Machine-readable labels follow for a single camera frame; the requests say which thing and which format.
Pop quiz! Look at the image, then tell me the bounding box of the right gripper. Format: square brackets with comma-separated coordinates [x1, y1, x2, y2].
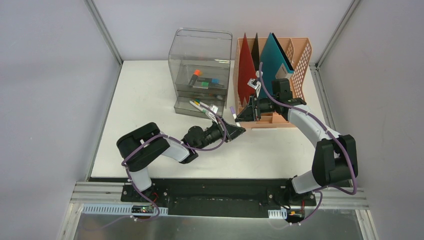
[235, 93, 279, 123]

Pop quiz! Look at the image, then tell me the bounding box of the thin white pen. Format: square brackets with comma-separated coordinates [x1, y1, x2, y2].
[251, 128, 278, 132]

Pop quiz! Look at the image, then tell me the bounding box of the red folder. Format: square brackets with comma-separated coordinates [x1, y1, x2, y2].
[236, 33, 260, 106]

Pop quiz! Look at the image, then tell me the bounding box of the white marker green tip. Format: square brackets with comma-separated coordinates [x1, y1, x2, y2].
[189, 100, 207, 114]

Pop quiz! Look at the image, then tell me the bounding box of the black highlighter blue cap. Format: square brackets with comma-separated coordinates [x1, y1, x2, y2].
[198, 77, 220, 84]

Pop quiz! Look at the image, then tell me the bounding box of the black highlighter green cap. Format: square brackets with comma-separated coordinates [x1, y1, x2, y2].
[191, 81, 209, 89]

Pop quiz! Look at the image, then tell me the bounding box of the peach plastic file rack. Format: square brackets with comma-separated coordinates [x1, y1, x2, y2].
[232, 37, 313, 129]

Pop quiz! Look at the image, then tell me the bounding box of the teal blue folder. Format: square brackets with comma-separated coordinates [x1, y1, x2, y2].
[259, 32, 295, 98]

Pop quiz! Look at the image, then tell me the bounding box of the black highlighter orange cap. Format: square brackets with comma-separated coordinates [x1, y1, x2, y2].
[188, 69, 202, 86]

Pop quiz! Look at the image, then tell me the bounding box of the clear grey drawer organizer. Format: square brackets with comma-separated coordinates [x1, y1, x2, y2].
[168, 28, 233, 118]

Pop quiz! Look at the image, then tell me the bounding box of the white marker yellow cap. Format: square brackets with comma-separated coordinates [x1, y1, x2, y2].
[191, 101, 211, 114]

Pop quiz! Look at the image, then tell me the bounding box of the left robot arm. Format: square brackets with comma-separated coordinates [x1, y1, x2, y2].
[116, 120, 246, 203]

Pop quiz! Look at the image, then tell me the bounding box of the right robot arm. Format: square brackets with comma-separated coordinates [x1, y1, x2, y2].
[235, 78, 358, 205]

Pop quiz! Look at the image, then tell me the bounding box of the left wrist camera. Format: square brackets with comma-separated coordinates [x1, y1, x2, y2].
[206, 104, 219, 123]

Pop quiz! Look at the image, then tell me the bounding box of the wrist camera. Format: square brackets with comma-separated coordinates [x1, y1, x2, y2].
[247, 78, 262, 97]
[206, 104, 219, 123]

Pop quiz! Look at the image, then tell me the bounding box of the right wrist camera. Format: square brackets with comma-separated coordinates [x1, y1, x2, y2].
[247, 78, 262, 97]

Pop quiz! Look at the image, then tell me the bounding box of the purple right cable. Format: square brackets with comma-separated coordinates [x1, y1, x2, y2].
[257, 61, 359, 231]

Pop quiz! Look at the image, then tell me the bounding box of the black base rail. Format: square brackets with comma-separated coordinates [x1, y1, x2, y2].
[120, 178, 320, 218]

